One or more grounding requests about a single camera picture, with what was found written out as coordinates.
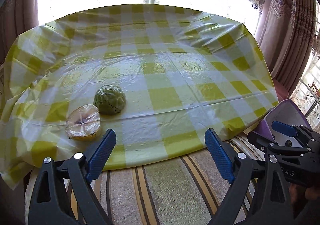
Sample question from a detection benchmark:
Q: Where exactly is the person's right hand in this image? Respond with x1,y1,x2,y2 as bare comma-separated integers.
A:
289,184,320,204

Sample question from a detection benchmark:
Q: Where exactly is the purple cardboard box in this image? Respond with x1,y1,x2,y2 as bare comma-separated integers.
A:
254,99,311,148

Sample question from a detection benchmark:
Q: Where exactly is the pink plastic stool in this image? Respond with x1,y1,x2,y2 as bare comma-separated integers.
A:
273,79,289,102

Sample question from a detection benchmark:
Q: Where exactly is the white metal side table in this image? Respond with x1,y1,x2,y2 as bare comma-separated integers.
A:
299,78,319,118

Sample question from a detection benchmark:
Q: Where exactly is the wrapped halved yellow fruit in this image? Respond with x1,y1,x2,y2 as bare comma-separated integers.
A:
66,104,101,142

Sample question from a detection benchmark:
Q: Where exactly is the pink floral curtain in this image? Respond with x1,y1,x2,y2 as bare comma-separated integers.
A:
255,0,316,94

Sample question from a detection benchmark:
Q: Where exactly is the green wrapped fruit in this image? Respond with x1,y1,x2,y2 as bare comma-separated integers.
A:
93,84,126,115

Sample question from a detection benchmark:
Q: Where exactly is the yellow white checkered tablecloth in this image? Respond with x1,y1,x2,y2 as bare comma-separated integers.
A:
1,4,278,188

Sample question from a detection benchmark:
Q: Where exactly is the left brown curtain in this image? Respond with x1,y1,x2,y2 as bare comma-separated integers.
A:
1,0,39,62

